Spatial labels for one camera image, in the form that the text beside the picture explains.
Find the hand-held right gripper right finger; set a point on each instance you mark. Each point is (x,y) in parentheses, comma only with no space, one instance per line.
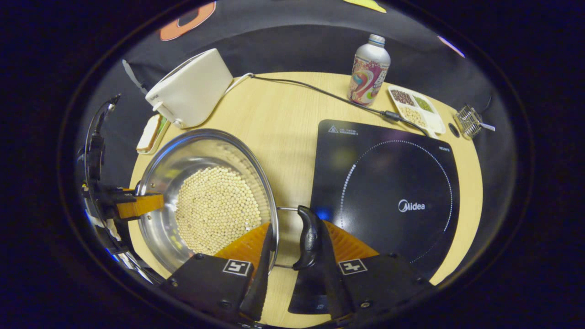
(333,288)

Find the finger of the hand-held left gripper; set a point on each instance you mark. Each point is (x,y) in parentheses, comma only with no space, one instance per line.
(121,193)
(141,205)

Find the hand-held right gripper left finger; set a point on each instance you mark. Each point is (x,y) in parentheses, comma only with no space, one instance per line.
(263,283)

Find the stainless steel pot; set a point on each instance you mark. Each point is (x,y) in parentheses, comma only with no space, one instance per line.
(160,173)

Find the black induction cooktop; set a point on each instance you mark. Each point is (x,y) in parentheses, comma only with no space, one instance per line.
(388,173)

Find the bread slice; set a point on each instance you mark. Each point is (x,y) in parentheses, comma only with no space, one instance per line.
(148,133)

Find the pile of yellow soybeans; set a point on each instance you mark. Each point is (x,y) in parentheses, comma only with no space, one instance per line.
(215,205)

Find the small green plate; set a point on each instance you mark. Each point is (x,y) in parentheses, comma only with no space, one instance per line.
(163,130)

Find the white toaster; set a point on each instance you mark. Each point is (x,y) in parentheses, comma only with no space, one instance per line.
(192,91)

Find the small heap of soybeans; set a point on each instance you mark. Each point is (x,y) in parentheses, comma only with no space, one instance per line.
(414,116)

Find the white divided tray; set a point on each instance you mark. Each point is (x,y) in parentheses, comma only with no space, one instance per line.
(436,122)

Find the pile of red beans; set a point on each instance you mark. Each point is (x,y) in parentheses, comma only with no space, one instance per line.
(402,97)

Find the pile of green mung beans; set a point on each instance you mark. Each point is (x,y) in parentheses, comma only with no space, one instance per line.
(423,104)

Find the silver drink bottle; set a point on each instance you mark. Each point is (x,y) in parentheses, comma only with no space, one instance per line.
(368,73)

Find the black backdrop cloth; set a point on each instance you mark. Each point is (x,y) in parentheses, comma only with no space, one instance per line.
(292,45)

